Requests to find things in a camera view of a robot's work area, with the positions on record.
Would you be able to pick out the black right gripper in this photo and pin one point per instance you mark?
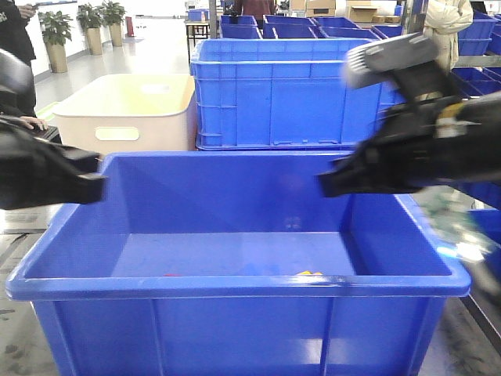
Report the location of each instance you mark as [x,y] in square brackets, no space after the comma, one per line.
[432,143]

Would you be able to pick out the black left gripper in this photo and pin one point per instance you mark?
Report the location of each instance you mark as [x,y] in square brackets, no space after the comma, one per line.
[36,172]

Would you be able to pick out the yellow duplo brick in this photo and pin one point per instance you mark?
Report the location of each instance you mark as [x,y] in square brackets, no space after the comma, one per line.
[309,273]

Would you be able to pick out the cream plastic bin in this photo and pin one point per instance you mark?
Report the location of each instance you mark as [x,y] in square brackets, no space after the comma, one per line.
[130,112]

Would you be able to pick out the large blue target bin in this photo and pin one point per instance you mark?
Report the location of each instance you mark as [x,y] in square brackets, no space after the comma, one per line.
[238,227]

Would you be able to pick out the person in beige coat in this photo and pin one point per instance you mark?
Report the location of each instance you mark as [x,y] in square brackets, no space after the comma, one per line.
[443,21]

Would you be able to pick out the potted plant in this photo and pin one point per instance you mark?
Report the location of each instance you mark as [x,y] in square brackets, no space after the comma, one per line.
[56,31]

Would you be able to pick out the big blue crate behind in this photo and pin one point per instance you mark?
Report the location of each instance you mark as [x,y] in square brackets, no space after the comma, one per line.
[262,94]

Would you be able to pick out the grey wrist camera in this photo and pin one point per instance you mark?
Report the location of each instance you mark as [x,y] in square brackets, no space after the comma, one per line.
[409,62]

